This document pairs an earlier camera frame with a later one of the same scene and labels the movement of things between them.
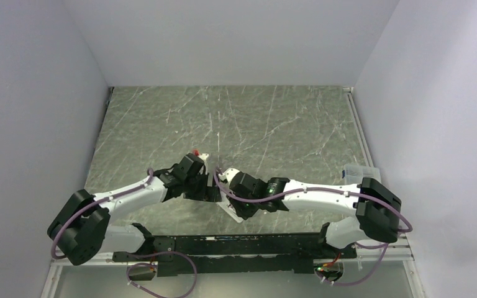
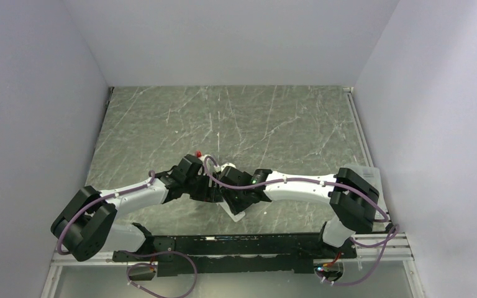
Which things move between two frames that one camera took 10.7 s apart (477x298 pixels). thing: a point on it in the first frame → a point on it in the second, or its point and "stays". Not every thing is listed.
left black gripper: (207, 193) stays
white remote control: (230, 209) stays
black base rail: (244, 254) stays
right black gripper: (241, 212) → (235, 207)
